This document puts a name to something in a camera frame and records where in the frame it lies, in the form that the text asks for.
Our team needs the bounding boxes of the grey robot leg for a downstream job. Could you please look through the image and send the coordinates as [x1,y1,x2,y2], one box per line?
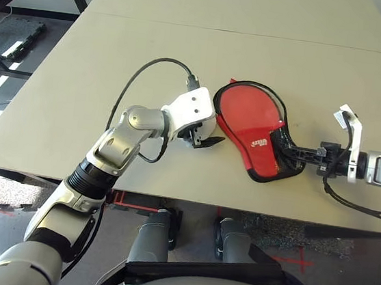
[209,215,259,268]
[127,204,184,269]

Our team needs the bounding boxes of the grey right robot leg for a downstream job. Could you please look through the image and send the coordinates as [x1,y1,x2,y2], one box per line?
[209,215,259,268]

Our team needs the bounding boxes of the black red paddle case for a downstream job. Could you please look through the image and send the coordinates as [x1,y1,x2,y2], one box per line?
[204,76,317,189]

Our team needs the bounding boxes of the grey left robot leg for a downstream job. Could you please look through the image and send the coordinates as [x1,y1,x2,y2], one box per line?
[127,204,184,269]

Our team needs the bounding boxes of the red floor tape lines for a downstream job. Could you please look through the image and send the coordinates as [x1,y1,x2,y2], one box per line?
[105,189,158,215]

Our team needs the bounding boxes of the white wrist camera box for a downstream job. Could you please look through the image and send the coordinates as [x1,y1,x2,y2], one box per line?
[157,82,222,147]
[325,102,375,186]

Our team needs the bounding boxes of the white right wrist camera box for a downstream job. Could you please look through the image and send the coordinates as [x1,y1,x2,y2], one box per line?
[325,102,375,186]

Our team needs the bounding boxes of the light speckled floor mat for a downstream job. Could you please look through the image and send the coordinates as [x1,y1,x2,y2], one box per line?
[0,166,61,220]

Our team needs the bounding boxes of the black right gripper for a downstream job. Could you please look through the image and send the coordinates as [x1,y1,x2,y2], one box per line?
[284,137,353,180]

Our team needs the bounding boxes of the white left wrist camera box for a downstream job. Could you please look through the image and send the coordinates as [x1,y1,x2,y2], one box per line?
[157,82,222,147]

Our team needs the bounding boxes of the dark speckled floor mat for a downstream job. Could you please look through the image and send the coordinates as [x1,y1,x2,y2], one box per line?
[235,211,354,262]

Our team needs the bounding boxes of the red floor tape cross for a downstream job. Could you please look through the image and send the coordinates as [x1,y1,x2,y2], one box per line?
[270,242,317,275]

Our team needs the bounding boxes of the black floor mat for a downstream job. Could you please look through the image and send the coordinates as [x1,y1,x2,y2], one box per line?
[0,13,48,65]

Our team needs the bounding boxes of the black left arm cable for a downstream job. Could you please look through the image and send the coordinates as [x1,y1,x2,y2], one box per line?
[102,51,202,169]

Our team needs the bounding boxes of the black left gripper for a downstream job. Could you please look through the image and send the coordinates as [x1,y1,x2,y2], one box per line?
[179,122,227,153]

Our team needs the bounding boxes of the black torso bar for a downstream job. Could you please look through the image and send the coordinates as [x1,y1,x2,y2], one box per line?
[122,229,290,285]

